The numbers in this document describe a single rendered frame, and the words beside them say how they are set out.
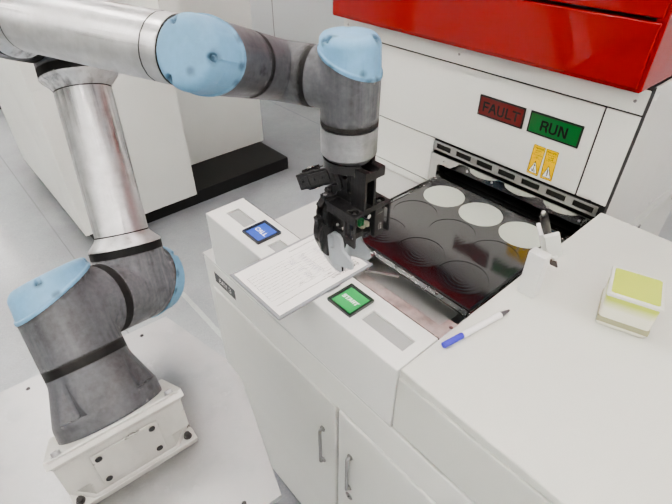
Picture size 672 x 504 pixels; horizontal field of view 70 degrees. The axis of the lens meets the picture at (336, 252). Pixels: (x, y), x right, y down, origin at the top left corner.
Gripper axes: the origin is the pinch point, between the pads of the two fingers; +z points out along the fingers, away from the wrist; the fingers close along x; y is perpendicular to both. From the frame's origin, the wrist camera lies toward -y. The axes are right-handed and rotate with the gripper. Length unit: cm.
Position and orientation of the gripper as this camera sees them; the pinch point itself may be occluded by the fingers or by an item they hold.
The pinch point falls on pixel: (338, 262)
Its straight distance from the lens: 78.3
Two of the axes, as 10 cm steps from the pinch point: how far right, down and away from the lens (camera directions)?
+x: 7.5, -4.1, 5.2
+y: 6.6, 4.6, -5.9
